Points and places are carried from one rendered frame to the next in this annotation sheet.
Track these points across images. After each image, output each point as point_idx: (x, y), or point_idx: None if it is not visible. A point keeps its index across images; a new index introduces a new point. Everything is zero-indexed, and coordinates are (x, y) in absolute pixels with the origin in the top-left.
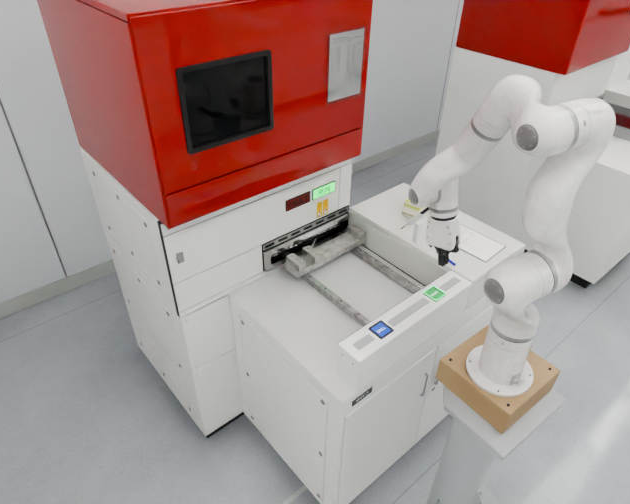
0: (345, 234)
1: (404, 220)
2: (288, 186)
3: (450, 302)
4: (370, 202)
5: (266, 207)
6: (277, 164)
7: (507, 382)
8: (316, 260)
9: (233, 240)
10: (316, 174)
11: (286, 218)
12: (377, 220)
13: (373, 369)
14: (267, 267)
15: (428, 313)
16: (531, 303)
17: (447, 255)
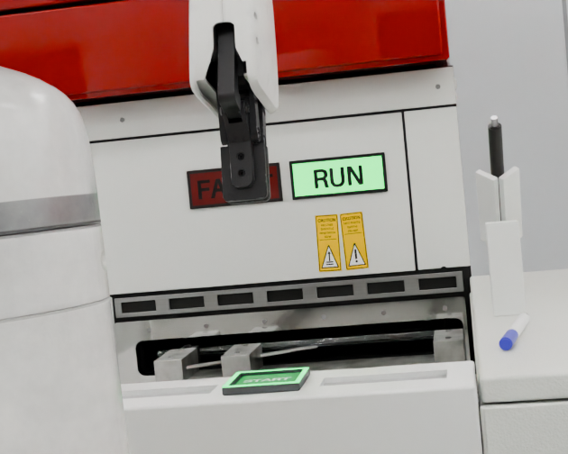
0: (421, 356)
1: None
2: (195, 126)
3: (304, 427)
4: (554, 272)
5: (121, 174)
6: (108, 22)
7: None
8: (227, 369)
9: None
10: (300, 113)
11: (196, 233)
12: (489, 289)
13: None
14: (125, 379)
15: (134, 407)
16: (31, 78)
17: (241, 147)
